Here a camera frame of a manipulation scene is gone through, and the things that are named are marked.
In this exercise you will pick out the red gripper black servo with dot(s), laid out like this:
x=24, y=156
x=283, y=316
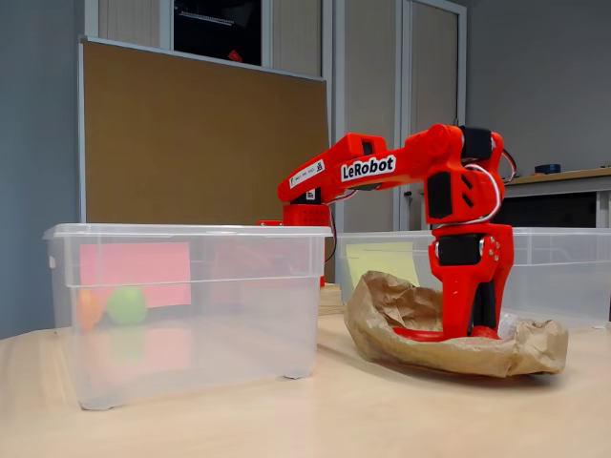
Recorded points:
x=470, y=267

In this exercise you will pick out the light green toy apple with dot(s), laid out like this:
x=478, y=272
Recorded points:
x=126, y=306

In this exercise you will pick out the orange toy fruit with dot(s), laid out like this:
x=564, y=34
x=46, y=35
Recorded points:
x=88, y=312

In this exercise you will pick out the red printed robot arm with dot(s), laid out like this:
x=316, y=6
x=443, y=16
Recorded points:
x=410, y=162

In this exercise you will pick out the clear plastic bin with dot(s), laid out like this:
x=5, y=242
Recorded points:
x=563, y=276
x=191, y=343

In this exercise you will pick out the crumpled brown paper bag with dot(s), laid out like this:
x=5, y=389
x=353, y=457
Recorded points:
x=429, y=355

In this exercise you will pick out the yellow paper note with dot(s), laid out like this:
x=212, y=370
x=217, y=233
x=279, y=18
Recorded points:
x=382, y=260

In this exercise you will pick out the grey sideboard wooden top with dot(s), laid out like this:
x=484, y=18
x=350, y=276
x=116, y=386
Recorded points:
x=563, y=191

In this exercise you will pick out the wooden base block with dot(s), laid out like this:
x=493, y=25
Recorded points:
x=330, y=300

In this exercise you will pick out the tall grey cabinet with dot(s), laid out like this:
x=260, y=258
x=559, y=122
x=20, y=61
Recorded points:
x=372, y=95

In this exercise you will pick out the brown cork board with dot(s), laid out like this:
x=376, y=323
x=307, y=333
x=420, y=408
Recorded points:
x=191, y=143

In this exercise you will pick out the pink paper note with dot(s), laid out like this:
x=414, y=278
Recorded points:
x=133, y=267

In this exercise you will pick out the black appliance in cabinet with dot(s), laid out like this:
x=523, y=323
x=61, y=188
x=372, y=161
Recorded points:
x=215, y=33

